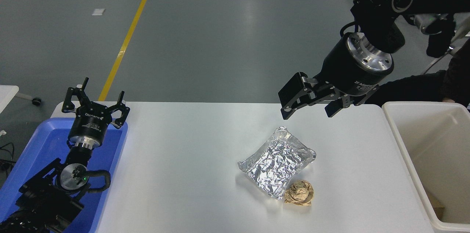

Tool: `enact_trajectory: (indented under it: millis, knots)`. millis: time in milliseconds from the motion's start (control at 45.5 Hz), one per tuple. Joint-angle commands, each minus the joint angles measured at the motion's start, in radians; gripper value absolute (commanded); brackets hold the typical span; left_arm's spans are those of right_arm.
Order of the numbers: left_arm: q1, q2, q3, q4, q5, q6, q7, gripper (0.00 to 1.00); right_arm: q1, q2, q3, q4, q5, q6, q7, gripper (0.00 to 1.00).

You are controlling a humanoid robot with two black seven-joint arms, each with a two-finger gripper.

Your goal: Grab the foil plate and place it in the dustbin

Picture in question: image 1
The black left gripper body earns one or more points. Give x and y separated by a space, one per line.
90 124

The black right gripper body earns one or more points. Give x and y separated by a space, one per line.
341 68

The silver foil tray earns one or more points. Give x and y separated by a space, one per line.
275 163

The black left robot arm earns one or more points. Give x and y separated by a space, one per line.
44 196

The person's hand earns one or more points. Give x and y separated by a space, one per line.
448 99

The black caster wheel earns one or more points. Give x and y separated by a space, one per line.
36 101

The blue plastic tray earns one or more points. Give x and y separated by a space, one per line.
44 141

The white side table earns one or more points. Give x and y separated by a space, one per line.
5 95

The person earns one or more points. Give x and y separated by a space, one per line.
407 90

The large pale plastic bin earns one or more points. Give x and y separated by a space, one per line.
422 130

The white paper scrap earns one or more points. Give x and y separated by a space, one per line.
98 11

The crumpled tan paper ball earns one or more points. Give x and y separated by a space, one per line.
299 193

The brown cardboard piece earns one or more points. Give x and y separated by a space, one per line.
436 207

